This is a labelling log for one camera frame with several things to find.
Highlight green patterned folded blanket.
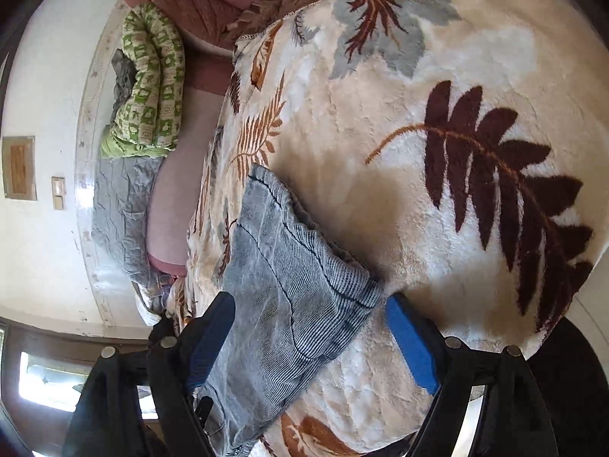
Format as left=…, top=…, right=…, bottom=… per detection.
left=100, top=2, right=186, bottom=159

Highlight wooden wall switch plate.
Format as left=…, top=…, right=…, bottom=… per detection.
left=1, top=136, right=37, bottom=201

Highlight grey denim pants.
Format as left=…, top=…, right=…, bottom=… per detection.
left=194, top=165, right=382, bottom=456

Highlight cream leaf-pattern blanket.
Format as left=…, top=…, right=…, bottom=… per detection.
left=182, top=0, right=608, bottom=456

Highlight dark grey cloth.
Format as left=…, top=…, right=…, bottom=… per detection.
left=110, top=48, right=136, bottom=123

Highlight window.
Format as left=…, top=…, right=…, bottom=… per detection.
left=0, top=323, right=158, bottom=422

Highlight grey quilted blanket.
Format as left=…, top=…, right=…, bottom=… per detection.
left=92, top=157, right=164, bottom=315

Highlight small wall switch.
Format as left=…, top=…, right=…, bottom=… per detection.
left=52, top=176, right=66, bottom=211

